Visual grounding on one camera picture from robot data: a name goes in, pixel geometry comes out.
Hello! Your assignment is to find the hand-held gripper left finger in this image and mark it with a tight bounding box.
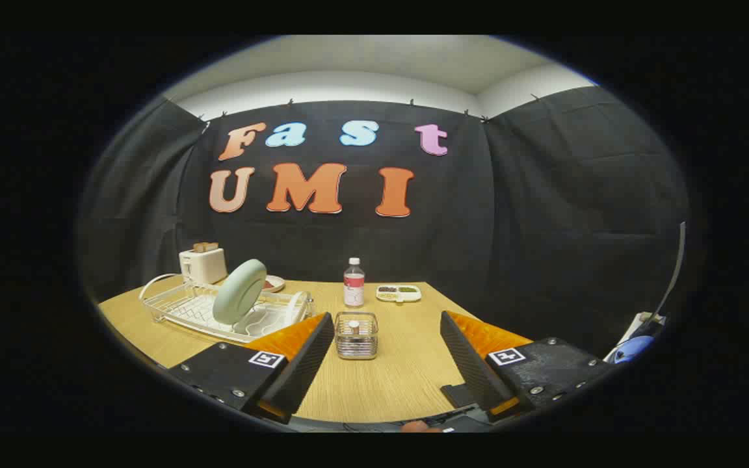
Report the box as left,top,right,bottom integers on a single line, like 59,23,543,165
168,312,336,425

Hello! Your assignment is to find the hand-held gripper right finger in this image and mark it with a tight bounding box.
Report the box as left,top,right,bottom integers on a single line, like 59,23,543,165
440,311,616,423

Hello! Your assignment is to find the metal wire basket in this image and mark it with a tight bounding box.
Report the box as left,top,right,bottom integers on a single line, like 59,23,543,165
335,311,379,360

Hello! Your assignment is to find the pale green plate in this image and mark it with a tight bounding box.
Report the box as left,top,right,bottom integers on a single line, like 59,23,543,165
213,259,267,325

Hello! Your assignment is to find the white wire dish rack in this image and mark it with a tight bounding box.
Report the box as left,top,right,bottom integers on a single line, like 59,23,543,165
138,273,315,344

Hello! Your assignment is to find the clear bottle with red label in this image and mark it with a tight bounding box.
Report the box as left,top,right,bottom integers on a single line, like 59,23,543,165
343,257,365,307

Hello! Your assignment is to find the white divided snack tray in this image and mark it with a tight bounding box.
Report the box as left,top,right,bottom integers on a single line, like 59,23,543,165
376,284,423,304

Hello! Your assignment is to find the black backdrop cloth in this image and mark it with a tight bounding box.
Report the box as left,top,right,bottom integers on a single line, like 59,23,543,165
79,86,689,355

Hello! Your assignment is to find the white toaster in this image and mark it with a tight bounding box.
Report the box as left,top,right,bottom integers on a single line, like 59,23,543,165
179,247,228,285

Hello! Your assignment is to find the blue round object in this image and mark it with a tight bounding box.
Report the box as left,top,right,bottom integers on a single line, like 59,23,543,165
614,335,655,363

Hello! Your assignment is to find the white object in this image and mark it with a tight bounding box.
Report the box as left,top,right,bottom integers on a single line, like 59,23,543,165
603,312,664,361

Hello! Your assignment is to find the grey curved pole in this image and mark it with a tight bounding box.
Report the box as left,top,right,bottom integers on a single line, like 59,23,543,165
657,222,686,319

